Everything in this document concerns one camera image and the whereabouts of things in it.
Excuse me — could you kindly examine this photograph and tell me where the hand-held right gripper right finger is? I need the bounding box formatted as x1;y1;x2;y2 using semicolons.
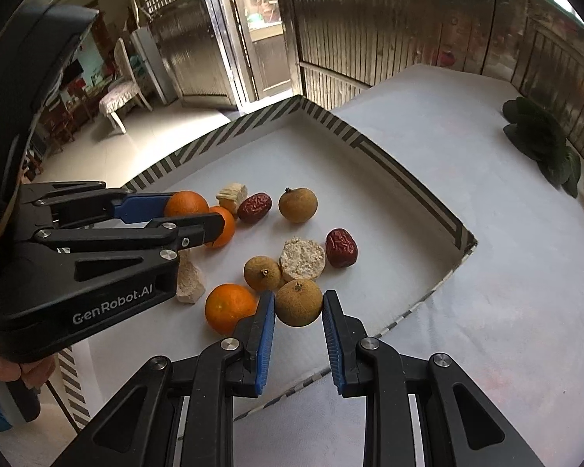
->
321;290;546;467

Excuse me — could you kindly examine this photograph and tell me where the green leafy vegetable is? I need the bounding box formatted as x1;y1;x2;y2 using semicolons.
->
503;96;582;198

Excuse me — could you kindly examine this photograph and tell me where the dark wooden furniture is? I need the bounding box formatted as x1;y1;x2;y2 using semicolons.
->
24;83;95;176

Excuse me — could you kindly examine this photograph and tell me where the metal glass door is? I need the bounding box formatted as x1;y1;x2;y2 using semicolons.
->
151;0;254;110

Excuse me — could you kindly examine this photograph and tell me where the red date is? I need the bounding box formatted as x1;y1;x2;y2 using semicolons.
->
237;193;273;225
325;228;359;269

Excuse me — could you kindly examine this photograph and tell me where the brown longan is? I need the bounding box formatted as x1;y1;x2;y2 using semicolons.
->
278;187;318;223
275;279;324;327
244;256;284;293

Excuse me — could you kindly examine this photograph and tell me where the white chair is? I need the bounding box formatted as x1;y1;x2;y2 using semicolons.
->
99;38;153;134

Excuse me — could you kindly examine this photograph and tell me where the striped shallow tray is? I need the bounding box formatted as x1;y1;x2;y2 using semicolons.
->
53;95;478;431

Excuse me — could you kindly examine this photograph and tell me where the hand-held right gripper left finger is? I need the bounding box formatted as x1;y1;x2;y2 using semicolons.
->
51;291;276;467

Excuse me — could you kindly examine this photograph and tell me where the beige crumbly chunk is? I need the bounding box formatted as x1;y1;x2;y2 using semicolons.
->
215;182;250;217
279;237;327;283
176;249;206;305

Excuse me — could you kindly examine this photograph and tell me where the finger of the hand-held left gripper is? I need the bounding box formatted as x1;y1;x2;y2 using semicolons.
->
29;213;225;283
22;181;176;227

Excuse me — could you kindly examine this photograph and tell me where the orange mandarin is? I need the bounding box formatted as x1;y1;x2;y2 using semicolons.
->
164;191;210;219
205;205;236;249
205;283;259;336

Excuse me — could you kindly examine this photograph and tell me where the white refrigerator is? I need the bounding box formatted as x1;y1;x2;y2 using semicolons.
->
129;26;176;104

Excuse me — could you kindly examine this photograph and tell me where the person's left hand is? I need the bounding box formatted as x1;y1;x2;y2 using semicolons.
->
0;345;54;395

